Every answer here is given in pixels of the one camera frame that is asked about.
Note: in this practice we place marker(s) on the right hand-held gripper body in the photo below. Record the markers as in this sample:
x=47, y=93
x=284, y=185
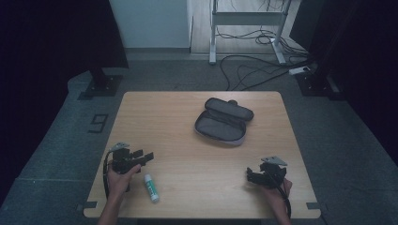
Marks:
x=272, y=173

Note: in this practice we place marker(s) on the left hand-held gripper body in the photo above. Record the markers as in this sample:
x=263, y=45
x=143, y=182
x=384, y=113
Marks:
x=121, y=160

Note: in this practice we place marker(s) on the person's right hand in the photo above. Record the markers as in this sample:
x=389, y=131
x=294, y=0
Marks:
x=277, y=195

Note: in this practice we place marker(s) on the person's left hand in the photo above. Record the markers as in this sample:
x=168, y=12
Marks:
x=120, y=184

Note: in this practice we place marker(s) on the white green glue stick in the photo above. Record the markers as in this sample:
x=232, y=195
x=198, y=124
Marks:
x=151, y=187

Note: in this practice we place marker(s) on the dark tape patch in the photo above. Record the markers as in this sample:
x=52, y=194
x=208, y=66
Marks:
x=313, y=206

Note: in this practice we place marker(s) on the open grey pencil case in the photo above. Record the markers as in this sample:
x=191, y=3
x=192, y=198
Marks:
x=223, y=121

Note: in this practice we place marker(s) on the black stand base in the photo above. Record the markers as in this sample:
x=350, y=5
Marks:
x=316, y=84
x=103, y=85

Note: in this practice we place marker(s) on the white power strip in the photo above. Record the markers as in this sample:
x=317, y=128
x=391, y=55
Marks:
x=298, y=70

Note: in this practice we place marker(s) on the black curtain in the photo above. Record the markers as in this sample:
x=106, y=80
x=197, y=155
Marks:
x=53, y=62
x=353, y=62

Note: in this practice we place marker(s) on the white metal desk frame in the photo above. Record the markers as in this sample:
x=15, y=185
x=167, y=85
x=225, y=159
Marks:
x=247, y=18

